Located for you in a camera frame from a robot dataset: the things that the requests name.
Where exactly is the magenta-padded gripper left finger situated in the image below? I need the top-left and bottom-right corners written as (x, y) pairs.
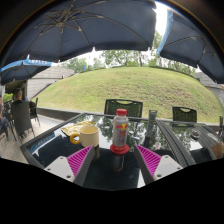
top-left (44, 144), bottom-right (96, 187)

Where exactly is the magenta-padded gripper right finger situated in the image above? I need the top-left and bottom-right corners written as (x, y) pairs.
top-left (133, 144), bottom-right (184, 185)

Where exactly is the red-capped drink bottle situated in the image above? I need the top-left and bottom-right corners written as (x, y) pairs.
top-left (111, 108), bottom-right (130, 149)

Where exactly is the small dark ashtray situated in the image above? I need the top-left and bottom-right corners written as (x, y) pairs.
top-left (189, 129), bottom-right (202, 140)

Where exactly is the yellow foil packet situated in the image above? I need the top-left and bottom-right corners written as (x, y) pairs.
top-left (60, 120), bottom-right (98, 137)

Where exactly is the tall striped tube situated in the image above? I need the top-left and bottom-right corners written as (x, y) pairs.
top-left (146, 109), bottom-right (158, 138)

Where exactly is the green plastic chair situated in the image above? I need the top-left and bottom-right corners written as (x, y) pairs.
top-left (103, 98), bottom-right (144, 119)
top-left (171, 106), bottom-right (198, 123)

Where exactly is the dark wicker chairs group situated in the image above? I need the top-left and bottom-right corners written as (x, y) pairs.
top-left (9, 97), bottom-right (42, 138)

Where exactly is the person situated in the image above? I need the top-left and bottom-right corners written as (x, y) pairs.
top-left (11, 87), bottom-right (27, 105)
top-left (0, 96), bottom-right (11, 141)

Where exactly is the blue umbrella with white trim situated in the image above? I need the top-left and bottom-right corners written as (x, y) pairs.
top-left (0, 58), bottom-right (53, 86)

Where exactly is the large navy patio umbrella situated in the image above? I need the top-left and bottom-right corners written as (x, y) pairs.
top-left (0, 0), bottom-right (158, 68)
top-left (156, 9), bottom-right (224, 84)

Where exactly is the cream mug with yellow handle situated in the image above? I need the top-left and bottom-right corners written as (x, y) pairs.
top-left (69, 124), bottom-right (100, 149)

